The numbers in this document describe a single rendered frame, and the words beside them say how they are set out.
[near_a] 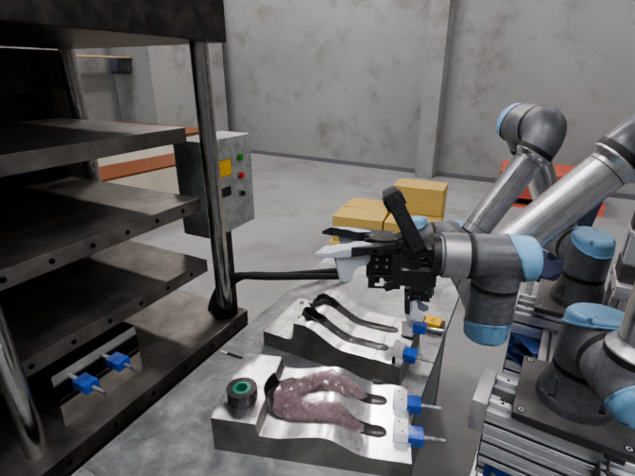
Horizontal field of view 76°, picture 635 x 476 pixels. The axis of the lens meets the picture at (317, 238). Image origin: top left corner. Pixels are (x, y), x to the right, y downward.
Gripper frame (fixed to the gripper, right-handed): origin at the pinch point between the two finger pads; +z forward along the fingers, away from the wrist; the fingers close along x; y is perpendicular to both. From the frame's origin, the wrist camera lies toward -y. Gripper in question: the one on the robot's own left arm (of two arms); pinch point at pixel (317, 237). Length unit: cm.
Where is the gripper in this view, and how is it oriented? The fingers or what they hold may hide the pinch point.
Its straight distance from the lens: 67.9
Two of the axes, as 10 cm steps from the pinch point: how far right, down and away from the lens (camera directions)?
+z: -9.9, -0.4, 0.9
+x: 1.0, -2.5, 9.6
